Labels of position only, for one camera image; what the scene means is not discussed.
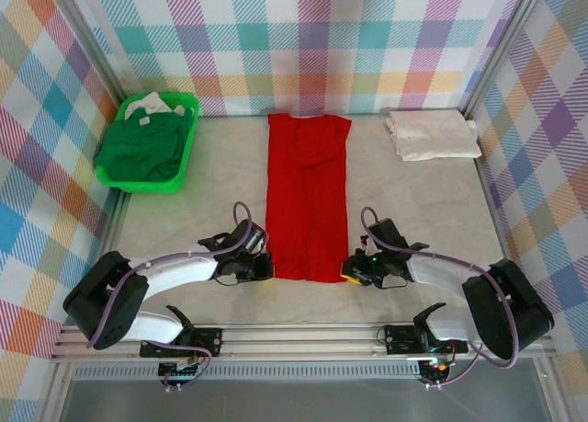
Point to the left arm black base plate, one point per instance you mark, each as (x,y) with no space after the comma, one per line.
(206,341)

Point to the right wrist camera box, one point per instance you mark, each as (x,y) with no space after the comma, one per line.
(386,233)

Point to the crumpled white t-shirt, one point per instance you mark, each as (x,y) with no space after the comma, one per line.
(149,102)

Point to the folded cream t-shirt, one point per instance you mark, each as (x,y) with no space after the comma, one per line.
(432,134)

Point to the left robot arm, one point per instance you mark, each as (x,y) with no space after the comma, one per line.
(174,270)

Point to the grey acrylic panel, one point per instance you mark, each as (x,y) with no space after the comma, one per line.
(298,401)

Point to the aluminium corner post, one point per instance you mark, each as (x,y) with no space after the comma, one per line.
(503,45)
(92,40)

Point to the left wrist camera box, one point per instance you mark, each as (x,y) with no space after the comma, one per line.
(243,233)

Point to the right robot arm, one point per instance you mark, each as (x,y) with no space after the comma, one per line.
(438,275)

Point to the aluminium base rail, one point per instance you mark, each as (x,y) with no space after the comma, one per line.
(298,339)

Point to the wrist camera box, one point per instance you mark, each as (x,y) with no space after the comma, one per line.
(243,233)
(386,233)

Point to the green t-shirt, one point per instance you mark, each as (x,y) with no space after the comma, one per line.
(138,151)

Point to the grey table cloth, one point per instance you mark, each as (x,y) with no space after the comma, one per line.
(206,187)

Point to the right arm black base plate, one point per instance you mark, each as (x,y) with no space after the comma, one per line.
(399,339)

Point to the red t-shirt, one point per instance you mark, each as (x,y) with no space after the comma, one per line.
(305,201)

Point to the green plastic basket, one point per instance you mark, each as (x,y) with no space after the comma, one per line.
(147,187)

